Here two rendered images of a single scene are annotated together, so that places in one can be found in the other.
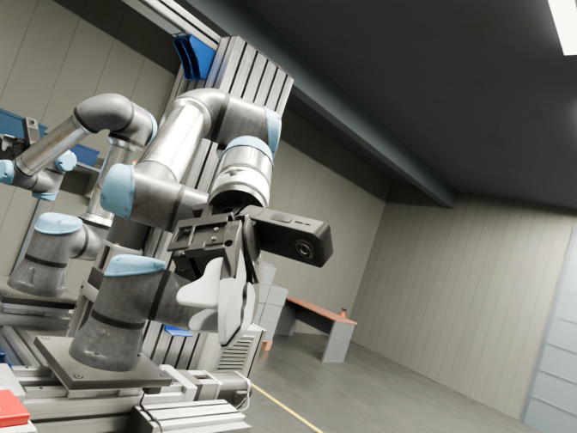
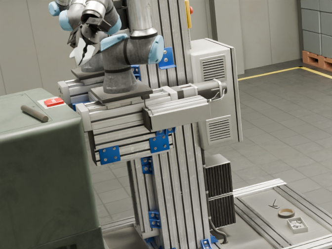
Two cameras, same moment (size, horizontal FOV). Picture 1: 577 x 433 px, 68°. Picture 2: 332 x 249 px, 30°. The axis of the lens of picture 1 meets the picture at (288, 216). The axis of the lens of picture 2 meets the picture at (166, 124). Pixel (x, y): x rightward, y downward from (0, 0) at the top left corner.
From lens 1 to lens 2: 170 cm
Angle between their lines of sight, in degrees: 37
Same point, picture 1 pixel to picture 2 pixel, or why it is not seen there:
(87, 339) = (105, 82)
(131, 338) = (124, 76)
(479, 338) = not seen: outside the picture
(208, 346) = (193, 69)
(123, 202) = (67, 26)
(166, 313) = (132, 59)
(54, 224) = not seen: hidden behind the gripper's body
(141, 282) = (114, 48)
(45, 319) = not seen: hidden behind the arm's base
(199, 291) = (73, 53)
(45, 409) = (99, 114)
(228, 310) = (76, 56)
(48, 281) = (98, 62)
